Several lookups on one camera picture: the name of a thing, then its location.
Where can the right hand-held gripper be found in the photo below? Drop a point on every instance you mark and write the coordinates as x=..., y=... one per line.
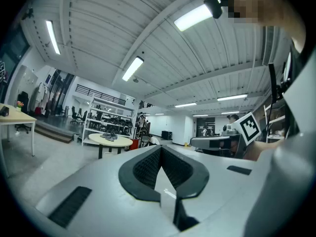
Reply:
x=237, y=130

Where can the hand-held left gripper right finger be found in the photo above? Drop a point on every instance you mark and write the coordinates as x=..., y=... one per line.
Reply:
x=197, y=178

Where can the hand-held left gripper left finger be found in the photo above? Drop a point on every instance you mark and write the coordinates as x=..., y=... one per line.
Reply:
x=128, y=176

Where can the person's right forearm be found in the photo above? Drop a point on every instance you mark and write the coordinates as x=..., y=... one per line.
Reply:
x=256, y=150

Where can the long ceiling light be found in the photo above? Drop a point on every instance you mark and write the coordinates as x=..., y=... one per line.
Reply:
x=132, y=68
x=185, y=105
x=232, y=97
x=52, y=36
x=192, y=17

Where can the red box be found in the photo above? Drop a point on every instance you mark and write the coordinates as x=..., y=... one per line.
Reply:
x=134, y=144

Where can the round beige table black base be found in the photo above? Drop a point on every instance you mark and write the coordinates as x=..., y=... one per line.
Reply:
x=116, y=142

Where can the white storage shelf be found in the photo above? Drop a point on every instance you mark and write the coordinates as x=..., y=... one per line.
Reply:
x=277, y=120

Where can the grey crumpled cloth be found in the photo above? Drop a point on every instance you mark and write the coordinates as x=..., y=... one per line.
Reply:
x=109, y=136

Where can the row of black round devices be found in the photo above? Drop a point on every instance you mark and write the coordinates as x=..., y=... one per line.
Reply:
x=118, y=123

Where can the white waste bin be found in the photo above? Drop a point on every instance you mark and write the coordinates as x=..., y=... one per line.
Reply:
x=76, y=137

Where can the white metal shelf rack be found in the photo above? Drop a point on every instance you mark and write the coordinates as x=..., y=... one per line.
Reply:
x=98, y=110

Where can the black office chair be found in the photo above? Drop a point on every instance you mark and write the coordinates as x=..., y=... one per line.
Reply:
x=23, y=100
x=74, y=115

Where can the wooden steps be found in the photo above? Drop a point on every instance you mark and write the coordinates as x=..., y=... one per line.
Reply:
x=53, y=132

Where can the red bag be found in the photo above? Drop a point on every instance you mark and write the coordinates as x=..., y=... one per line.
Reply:
x=37, y=110

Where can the clothes rack with pale garments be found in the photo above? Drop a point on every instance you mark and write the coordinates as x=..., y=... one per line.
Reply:
x=42, y=96

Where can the light wooden desk white legs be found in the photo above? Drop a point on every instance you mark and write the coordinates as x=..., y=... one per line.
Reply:
x=14, y=118

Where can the person's upper body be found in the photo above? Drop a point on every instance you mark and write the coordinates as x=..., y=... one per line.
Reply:
x=284, y=9

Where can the small flower pot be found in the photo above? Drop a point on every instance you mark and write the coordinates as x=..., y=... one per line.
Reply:
x=19, y=105

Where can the black desk phone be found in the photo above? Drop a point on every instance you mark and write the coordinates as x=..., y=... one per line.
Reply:
x=4, y=110

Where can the blue wall poster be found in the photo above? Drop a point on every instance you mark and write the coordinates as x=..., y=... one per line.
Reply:
x=48, y=79

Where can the black head-worn camera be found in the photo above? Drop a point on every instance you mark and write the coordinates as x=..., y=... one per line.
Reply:
x=213, y=5

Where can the white wall panel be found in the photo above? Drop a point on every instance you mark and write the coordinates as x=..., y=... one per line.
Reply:
x=26, y=83

